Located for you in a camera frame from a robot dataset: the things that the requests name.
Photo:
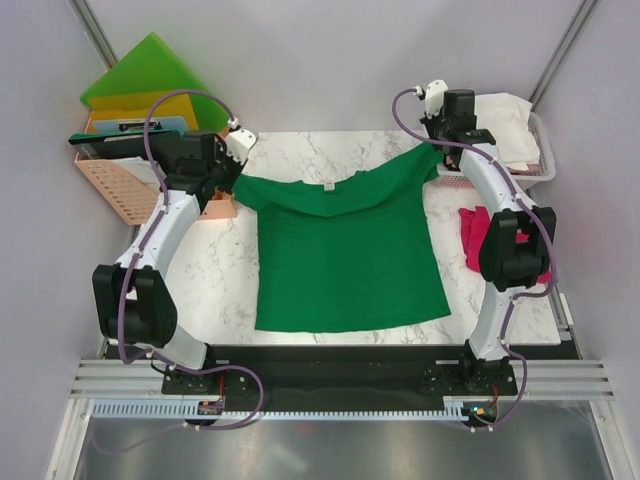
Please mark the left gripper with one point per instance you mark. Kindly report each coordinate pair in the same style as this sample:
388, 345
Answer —
237, 167

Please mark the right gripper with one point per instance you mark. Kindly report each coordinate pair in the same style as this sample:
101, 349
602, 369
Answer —
430, 124

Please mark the green t shirt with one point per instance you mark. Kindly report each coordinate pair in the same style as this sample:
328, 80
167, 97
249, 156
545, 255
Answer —
353, 256

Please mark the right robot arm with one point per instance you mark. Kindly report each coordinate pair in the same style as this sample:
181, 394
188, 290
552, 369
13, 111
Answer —
477, 157

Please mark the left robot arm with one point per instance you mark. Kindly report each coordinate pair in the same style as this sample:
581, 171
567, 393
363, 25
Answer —
133, 302

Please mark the white laundry basket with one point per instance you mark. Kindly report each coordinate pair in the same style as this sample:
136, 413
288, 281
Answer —
547, 165

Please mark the white t shirt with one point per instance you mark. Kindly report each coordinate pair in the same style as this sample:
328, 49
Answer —
506, 117

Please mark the black binder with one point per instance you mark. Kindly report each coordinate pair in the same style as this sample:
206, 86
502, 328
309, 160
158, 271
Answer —
124, 145

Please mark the blue clipboard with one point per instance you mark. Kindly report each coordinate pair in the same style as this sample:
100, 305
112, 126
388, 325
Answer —
175, 123

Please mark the pink t shirt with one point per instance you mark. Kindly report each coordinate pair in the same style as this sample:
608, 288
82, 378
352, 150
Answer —
527, 163

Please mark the peach file organizer basket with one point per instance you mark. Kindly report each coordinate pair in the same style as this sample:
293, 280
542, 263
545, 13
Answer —
131, 188

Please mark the red t shirt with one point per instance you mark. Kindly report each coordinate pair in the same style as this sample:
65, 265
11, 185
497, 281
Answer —
472, 235

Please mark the yellow plastic folder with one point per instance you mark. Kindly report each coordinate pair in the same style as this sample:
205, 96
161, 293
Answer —
136, 106

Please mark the green plastic folder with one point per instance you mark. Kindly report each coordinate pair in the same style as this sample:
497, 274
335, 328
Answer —
152, 66

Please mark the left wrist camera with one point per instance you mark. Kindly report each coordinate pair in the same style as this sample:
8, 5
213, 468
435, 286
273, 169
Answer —
240, 141

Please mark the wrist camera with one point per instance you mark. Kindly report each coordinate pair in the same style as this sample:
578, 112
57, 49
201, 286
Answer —
240, 141
432, 95

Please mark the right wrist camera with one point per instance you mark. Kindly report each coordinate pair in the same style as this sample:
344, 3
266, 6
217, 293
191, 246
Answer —
432, 95

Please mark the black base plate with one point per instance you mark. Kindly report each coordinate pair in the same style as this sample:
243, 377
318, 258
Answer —
434, 370

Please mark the white cable duct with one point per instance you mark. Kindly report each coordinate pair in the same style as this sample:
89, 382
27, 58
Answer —
176, 409

